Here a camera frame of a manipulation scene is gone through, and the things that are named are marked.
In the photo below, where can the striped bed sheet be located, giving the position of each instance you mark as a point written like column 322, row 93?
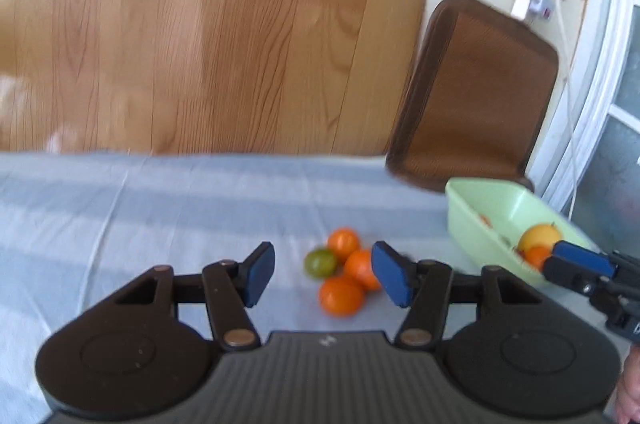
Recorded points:
column 100, row 214

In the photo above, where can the wood-grain sheet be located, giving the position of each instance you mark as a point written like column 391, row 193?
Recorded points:
column 200, row 28

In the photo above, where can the white charger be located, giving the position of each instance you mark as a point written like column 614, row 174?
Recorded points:
column 530, row 1

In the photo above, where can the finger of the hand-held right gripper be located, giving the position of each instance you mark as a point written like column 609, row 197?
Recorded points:
column 570, row 278
column 582, row 260

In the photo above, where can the white window frame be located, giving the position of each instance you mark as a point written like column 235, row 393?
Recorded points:
column 607, row 53

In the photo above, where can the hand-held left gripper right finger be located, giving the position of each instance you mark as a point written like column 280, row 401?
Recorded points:
column 392, row 276

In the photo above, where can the spotted orange mandarin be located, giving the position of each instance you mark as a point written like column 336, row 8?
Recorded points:
column 341, row 296

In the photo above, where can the light green plastic basin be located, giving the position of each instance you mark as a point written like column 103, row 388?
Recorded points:
column 492, row 204

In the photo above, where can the brown woven seat mat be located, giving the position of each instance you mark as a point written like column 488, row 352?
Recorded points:
column 472, row 93

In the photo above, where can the person's right hand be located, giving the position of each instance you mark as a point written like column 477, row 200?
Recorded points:
column 631, row 391

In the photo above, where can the green tomato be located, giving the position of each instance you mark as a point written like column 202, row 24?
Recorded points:
column 321, row 263

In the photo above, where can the yellow grapefruit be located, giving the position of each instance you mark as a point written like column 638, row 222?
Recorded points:
column 540, row 234

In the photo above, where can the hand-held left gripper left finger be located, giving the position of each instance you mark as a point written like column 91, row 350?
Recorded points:
column 260, row 276

